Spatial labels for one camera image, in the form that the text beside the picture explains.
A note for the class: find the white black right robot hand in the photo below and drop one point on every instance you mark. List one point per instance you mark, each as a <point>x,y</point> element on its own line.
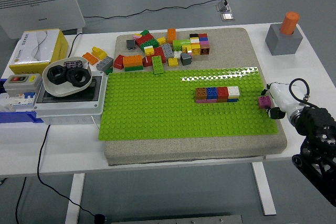
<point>284,98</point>

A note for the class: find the magenta building brick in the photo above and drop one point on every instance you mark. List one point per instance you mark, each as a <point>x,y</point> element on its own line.
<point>204,43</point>
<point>263,102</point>

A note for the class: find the white building brick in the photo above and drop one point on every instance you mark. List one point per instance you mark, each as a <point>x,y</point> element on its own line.
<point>233,91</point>
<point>194,41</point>

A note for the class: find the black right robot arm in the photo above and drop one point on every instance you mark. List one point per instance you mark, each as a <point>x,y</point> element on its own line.
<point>315,119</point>

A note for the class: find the yellow flat brick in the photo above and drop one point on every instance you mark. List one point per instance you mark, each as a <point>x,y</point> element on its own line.
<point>233,98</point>

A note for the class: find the blue building brick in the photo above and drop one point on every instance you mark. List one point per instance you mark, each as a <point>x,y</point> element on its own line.
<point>211,92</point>
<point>233,100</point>
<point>203,39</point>

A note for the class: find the red building brick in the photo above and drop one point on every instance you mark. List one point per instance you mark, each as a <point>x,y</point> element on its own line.
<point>222,92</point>
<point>159,51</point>
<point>202,35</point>
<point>147,61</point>
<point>144,39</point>

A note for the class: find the orange building brick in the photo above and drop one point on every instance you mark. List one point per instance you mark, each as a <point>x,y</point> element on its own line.
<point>171,36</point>
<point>222,100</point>

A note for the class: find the pink building brick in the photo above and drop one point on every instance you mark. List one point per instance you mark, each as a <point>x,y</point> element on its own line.
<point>211,100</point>
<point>200,101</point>

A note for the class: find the brown building brick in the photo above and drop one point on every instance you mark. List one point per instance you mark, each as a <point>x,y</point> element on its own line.
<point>201,93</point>
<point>205,50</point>

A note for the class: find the dark grey slope brick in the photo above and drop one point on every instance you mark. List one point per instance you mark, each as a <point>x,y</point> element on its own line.
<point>186,59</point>

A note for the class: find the yellow pink brick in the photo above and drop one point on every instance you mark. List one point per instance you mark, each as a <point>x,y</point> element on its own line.
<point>187,49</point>

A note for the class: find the large lime brick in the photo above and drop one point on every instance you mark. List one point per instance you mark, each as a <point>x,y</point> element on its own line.
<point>181,43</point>

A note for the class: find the light grey building brick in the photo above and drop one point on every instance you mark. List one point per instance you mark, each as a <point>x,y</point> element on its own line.
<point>104,64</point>
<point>167,50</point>

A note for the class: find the long green brick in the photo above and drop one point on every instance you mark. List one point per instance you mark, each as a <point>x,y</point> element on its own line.
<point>157,64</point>

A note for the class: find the green studded baseplate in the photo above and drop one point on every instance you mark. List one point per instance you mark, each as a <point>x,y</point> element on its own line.
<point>147,108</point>

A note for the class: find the yellow white brick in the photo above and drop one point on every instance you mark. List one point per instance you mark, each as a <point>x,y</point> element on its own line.
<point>149,50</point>

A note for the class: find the dark green building brick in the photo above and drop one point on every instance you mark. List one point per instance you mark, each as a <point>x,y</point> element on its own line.
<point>150,44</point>

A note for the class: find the dark green flat brick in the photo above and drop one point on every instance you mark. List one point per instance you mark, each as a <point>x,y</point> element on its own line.
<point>134,68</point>

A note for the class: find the long orange brick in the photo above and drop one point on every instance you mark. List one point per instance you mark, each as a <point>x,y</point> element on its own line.
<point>132,61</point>

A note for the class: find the pink white small brick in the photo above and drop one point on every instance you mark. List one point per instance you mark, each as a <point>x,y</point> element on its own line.
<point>137,36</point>

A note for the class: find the small dark grey brick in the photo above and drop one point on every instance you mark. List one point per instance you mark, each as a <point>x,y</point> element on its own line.
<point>130,44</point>

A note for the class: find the red slope brick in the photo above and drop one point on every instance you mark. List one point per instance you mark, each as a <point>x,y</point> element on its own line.
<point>118,62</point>

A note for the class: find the small dark green brick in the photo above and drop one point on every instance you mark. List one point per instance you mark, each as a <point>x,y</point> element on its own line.
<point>109,71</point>

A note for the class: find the yellow curved brick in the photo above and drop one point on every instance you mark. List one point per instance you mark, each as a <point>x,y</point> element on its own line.
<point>99,53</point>

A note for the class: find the orange flat brick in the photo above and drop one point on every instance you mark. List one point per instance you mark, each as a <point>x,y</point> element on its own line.
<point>90,58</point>

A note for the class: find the grey block holder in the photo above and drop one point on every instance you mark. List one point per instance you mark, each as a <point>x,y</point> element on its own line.
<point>283,44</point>

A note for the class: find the orange cylinder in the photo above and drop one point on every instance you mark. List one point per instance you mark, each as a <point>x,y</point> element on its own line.
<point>288,23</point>

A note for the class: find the white table leg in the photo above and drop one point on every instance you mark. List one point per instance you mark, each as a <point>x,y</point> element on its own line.
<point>263,190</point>
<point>74,197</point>

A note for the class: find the closed floor socket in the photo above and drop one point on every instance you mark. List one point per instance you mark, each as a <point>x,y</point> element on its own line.
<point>227,16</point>

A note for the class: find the open floor socket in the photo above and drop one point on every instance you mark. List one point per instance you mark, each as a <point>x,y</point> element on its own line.
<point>223,5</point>

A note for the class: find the grey-brown mat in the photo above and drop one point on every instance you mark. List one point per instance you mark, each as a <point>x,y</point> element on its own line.
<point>183,150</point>

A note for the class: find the grey metal plate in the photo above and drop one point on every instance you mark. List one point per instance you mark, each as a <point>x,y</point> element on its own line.
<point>183,220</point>

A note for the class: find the small dark terminal block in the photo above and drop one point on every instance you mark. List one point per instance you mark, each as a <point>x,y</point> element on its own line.
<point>73,64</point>

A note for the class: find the large black nut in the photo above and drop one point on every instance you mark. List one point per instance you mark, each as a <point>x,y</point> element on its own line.
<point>69,75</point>
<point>51,78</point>

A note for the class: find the grey white junction box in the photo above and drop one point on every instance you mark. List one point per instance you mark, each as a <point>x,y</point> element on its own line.
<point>68,108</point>

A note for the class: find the black plug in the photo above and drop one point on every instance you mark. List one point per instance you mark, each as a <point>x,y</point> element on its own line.
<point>99,218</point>

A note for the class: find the white bowl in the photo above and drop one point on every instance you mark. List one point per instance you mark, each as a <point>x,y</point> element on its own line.
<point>60,90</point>

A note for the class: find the yellow white tissue box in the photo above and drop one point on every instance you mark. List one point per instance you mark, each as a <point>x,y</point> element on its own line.
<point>36,45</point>

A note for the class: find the white blue circuit breaker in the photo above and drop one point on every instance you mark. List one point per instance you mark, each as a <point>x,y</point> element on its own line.
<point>23,100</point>

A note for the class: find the white electric heater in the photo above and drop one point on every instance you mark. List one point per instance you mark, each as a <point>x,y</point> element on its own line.
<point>39,6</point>

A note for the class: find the blue plastic bin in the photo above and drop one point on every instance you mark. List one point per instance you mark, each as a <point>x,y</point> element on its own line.
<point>15,116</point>

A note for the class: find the grey push-button switch box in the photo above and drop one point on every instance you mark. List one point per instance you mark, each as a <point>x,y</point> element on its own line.
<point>23,85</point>

